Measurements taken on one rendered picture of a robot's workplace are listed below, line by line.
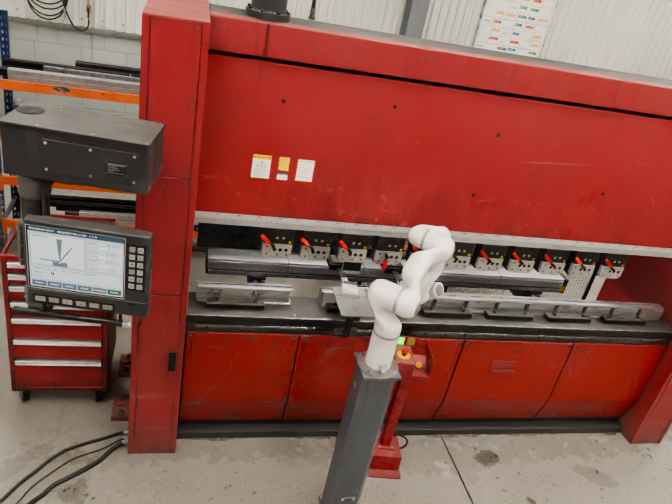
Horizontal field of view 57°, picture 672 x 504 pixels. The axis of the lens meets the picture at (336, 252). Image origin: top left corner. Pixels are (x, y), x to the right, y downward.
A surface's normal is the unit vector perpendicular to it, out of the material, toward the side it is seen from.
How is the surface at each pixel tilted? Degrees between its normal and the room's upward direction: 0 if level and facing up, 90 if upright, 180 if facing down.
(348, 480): 90
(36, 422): 0
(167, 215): 90
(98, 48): 90
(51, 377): 90
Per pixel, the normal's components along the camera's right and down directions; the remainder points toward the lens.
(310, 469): 0.18, -0.87
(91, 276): 0.03, 0.48
